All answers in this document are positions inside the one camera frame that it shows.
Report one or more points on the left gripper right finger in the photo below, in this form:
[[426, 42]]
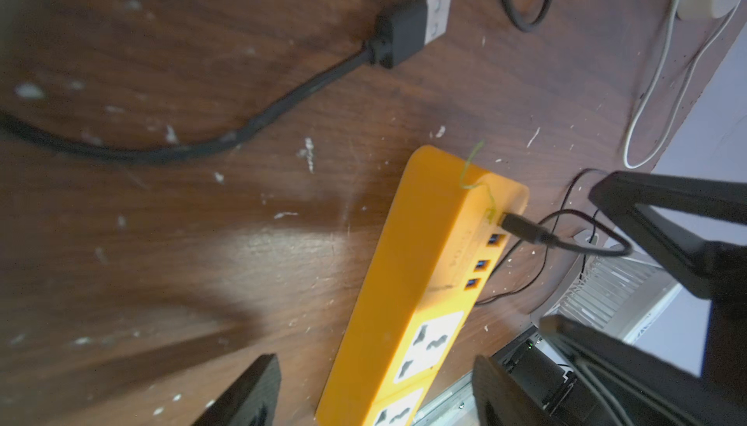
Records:
[[515, 394]]

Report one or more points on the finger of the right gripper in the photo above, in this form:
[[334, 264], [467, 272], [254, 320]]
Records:
[[711, 270]]

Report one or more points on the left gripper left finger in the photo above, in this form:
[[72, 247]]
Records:
[[251, 400]]

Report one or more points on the orange power strip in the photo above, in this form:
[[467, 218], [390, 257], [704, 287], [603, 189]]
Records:
[[439, 244]]

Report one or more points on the black usb cable orange fan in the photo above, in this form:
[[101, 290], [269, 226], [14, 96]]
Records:
[[401, 31]]

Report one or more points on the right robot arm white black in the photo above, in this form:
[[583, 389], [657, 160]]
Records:
[[634, 387]]

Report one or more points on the black usb cable white fan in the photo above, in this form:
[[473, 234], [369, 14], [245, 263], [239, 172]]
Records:
[[543, 233]]

